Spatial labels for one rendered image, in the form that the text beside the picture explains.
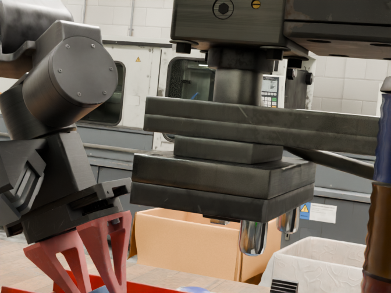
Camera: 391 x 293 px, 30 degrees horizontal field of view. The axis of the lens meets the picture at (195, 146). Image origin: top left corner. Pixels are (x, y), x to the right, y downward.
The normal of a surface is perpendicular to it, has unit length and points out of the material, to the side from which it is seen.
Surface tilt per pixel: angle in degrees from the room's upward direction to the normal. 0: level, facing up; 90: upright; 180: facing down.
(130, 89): 90
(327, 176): 90
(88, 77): 68
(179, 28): 90
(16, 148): 63
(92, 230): 110
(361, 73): 90
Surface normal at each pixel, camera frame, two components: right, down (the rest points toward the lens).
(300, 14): -0.33, 0.02
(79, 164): 0.87, -0.36
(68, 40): 0.58, -0.29
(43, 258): -0.19, 0.37
